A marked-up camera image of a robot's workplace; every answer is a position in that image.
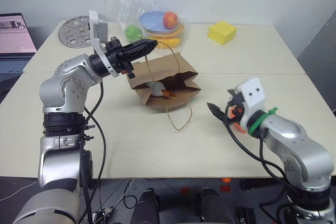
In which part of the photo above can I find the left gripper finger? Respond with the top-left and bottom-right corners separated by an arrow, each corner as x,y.
122,39 -> 159,53
123,45 -> 157,61

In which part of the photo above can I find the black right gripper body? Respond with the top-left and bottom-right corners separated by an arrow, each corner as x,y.
224,93 -> 249,134

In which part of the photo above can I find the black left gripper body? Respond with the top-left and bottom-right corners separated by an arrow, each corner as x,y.
105,36 -> 137,79

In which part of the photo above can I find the brown paper bag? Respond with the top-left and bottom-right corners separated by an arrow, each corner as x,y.
126,39 -> 202,132

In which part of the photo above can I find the white orange plush toy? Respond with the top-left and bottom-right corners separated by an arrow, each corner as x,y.
145,81 -> 177,100

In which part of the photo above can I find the clear plastic bag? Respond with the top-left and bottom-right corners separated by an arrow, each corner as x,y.
104,0 -> 190,52

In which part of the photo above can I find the yellow cheese plush toy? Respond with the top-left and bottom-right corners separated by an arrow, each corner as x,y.
207,20 -> 238,46

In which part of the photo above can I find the green apple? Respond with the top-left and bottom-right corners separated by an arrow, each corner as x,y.
125,24 -> 143,40

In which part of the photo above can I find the blue plate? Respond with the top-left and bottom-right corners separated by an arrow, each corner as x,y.
139,10 -> 182,35

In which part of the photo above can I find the red apple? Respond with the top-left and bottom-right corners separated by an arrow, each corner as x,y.
162,11 -> 179,30

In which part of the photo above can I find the round perforated metal disc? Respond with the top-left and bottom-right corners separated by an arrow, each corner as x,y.
57,15 -> 93,49

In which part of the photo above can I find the dark rounded shape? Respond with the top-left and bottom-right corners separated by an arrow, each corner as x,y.
198,187 -> 235,224
130,188 -> 161,224

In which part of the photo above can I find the open laptop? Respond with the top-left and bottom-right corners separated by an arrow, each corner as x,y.
0,12 -> 38,86

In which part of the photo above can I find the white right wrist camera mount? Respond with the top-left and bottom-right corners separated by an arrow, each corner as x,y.
237,77 -> 265,131

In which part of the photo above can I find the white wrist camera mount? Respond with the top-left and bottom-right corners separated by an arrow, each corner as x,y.
237,77 -> 265,131
88,9 -> 119,78

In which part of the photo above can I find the green wrist clamp ring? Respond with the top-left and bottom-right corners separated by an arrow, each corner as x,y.
247,106 -> 279,138

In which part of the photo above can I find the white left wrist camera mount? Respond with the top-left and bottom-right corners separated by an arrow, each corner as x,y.
88,9 -> 119,78

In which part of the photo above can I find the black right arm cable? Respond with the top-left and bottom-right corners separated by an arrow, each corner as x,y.
225,125 -> 299,224

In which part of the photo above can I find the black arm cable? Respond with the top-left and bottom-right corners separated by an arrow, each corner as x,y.
78,80 -> 107,224
225,125 -> 299,224

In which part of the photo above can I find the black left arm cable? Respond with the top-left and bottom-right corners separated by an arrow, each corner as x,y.
78,80 -> 107,224

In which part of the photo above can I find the white floor cable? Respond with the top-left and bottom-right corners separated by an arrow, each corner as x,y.
0,180 -> 38,201

